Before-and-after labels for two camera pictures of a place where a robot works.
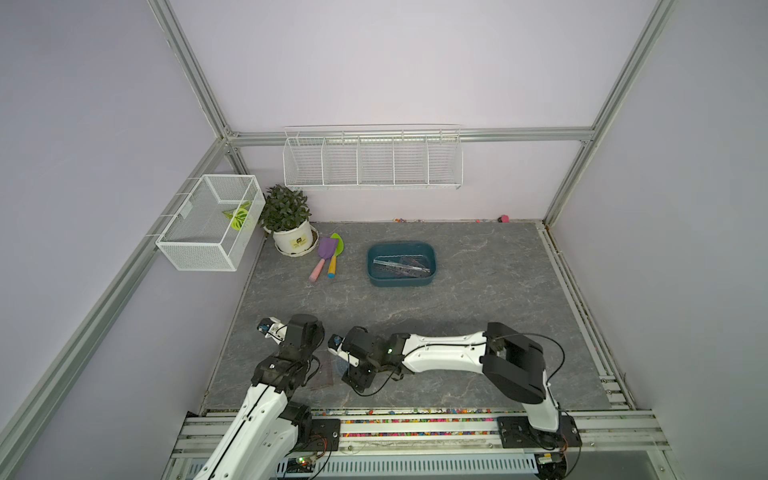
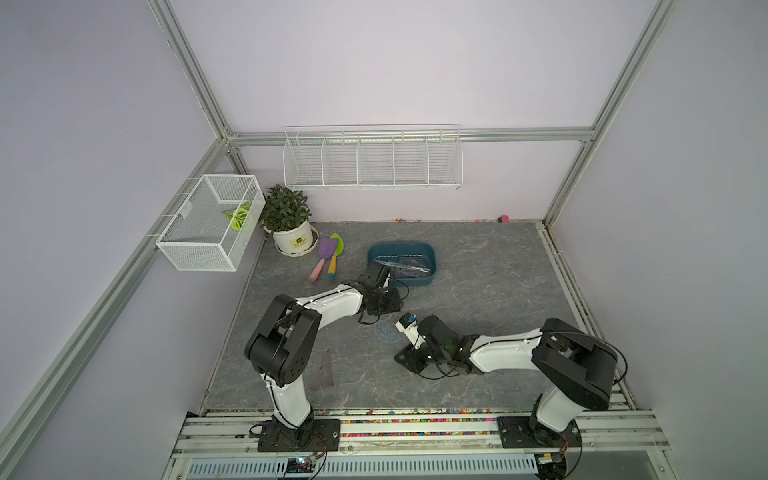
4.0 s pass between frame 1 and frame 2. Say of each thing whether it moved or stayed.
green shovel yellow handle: stayed
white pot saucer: stayed
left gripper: moved
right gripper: moved
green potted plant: stayed
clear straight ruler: stayed
